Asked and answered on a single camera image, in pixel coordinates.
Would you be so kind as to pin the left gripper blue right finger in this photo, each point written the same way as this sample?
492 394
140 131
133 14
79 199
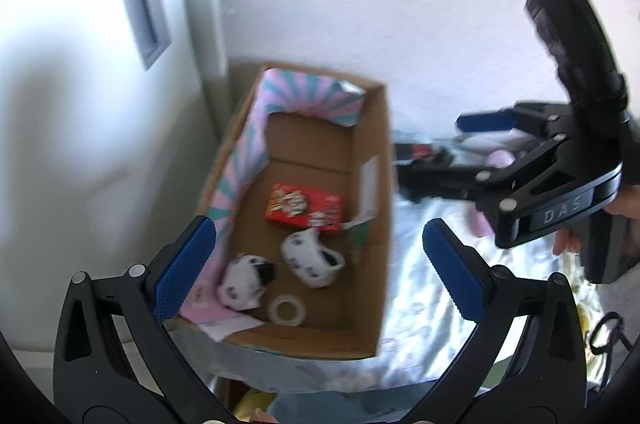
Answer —
463 271

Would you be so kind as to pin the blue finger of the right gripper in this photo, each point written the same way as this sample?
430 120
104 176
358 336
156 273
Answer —
418 181
491 121

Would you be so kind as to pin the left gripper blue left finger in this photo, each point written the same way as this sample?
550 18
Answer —
176 267

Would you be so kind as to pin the black and red lens tube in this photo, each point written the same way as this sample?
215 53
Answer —
427 152

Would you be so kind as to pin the panda sock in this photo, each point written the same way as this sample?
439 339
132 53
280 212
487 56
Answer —
244 282
309 260

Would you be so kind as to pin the red milk carton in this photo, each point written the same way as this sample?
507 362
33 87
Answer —
302 208

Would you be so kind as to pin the clear tape roll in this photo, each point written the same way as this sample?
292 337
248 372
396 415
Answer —
287 310

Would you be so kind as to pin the person's right hand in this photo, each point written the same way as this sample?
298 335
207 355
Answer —
621 214

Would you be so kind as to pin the floral light blue cloth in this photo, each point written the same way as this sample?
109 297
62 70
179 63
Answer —
441 282

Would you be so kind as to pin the cardboard box with pink lining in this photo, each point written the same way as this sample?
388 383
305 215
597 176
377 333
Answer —
316 129

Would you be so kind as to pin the white door with grey handle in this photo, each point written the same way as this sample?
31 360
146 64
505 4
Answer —
111 112

